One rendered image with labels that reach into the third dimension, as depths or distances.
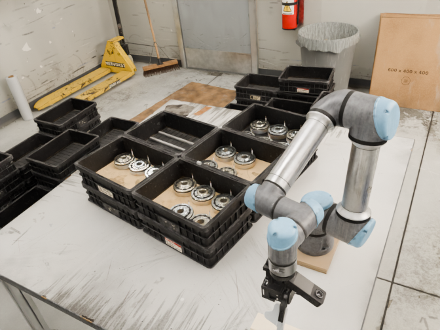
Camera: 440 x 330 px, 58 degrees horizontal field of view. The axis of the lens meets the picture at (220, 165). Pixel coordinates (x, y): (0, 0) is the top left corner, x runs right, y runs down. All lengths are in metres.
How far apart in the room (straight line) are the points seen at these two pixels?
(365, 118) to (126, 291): 1.05
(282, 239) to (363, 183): 0.44
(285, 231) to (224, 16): 4.03
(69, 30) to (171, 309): 4.36
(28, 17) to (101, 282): 3.82
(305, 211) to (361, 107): 0.36
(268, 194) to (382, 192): 0.93
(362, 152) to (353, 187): 0.13
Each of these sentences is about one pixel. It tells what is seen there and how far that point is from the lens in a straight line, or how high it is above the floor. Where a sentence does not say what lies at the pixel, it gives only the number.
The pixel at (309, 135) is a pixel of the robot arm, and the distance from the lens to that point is 1.22.
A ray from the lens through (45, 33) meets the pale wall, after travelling 5.20.
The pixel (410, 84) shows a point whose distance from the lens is 4.21.
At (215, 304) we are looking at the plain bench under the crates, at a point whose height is 0.70.
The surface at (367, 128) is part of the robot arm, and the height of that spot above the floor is 1.30.
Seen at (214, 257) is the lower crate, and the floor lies 0.74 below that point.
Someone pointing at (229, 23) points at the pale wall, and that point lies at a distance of 4.84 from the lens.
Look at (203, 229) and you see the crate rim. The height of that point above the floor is 0.92.
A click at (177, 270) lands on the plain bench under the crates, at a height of 0.70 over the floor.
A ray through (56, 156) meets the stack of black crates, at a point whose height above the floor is 0.49.
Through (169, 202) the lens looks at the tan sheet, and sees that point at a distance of 1.73.
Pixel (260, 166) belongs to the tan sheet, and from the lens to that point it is 1.87.
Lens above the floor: 1.92
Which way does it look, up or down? 35 degrees down
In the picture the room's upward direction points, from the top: 7 degrees counter-clockwise
